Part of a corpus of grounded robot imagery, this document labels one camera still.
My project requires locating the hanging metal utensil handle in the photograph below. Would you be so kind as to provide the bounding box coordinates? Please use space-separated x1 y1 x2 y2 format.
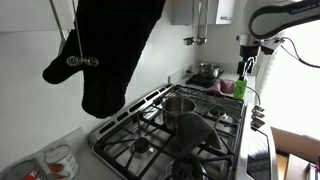
49 0 68 56

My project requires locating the white label tomato can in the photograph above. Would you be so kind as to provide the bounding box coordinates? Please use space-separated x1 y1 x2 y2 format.
43 144 80 180

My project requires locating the green bottle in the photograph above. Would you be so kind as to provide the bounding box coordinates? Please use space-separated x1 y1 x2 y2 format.
232 75 249 101

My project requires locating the red label tomato can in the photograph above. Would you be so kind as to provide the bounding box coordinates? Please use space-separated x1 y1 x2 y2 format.
1 159 46 180

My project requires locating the gray cloth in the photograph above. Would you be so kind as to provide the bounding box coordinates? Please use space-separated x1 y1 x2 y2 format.
164 111 223 160

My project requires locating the hanging metal coil whisk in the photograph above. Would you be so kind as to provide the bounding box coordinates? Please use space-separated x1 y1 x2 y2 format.
65 0 100 68

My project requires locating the robot cable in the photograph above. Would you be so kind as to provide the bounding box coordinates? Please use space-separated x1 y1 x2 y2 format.
279 36 320 70

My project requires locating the black oven mitt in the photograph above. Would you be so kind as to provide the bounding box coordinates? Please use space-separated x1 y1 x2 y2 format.
42 0 167 120

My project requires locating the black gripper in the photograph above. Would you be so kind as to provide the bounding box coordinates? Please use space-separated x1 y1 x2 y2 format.
236 44 261 79

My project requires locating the black portable cooktop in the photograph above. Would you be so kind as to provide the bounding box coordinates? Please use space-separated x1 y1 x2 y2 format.
185 72 224 89

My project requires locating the hanging steel ladle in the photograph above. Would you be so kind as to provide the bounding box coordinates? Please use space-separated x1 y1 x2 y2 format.
194 0 208 46

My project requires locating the stainless gas stove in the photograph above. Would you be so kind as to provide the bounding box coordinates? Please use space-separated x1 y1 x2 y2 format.
87 83 280 180

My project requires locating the wooden furniture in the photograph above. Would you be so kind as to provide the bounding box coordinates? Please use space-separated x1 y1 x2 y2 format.
270 126 320 180

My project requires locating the pink cloth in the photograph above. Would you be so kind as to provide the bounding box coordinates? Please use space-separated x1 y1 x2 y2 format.
204 78 237 98

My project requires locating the silver stove knob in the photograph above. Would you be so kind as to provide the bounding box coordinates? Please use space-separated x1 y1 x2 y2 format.
251 110 266 120
250 118 267 132
252 104 266 114

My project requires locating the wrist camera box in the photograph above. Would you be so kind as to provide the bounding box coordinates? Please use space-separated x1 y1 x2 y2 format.
260 36 285 56

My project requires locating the black burner cap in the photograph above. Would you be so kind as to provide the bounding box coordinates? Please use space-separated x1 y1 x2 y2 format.
132 136 155 159
209 105 230 121

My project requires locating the hanging steel measuring cup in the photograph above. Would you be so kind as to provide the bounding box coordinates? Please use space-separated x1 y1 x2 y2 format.
182 36 195 46

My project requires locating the small steel saucepan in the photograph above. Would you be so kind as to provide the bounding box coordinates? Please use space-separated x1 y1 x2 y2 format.
198 62 222 79

